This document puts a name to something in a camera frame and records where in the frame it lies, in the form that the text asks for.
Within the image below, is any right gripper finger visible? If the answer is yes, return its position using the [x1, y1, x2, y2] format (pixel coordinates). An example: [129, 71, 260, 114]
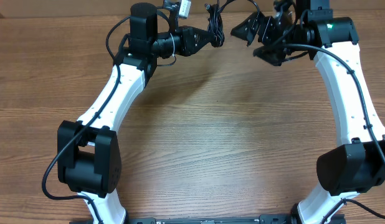
[231, 12, 263, 47]
[253, 46, 286, 66]

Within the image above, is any black USB cable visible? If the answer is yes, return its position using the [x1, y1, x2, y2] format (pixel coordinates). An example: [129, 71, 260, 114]
[204, 0, 262, 48]

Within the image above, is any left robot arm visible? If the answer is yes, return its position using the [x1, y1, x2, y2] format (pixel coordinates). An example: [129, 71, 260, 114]
[55, 1, 213, 223]

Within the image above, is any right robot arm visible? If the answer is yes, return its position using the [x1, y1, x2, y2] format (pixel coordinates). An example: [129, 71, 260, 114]
[231, 1, 385, 223]

